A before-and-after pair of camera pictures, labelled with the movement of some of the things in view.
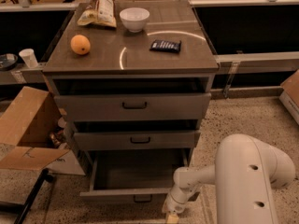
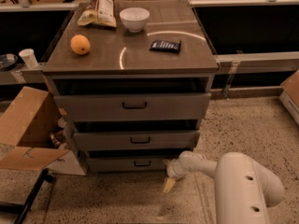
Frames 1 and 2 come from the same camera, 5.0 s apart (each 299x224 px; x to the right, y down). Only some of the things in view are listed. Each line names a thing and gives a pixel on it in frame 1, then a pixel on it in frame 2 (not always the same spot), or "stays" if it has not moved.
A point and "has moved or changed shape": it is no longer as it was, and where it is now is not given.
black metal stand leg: [22, 209] stays
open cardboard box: [31, 121] stays
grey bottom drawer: [143, 175] has moved or changed shape
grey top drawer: [134, 107] stays
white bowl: [135, 18] stays
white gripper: [175, 205] to [173, 171]
